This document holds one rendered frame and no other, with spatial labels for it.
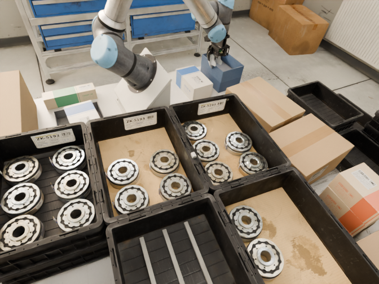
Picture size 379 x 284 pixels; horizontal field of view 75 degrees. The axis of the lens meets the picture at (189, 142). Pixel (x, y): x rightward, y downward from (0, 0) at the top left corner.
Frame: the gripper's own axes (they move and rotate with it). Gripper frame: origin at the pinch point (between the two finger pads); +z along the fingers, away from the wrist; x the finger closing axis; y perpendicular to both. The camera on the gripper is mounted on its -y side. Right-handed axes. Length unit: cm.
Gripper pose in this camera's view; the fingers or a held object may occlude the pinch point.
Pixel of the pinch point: (211, 65)
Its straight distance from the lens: 144.7
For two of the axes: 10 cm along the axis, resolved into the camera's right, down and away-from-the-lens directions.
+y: 5.3, 6.6, -5.3
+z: -0.9, 6.6, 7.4
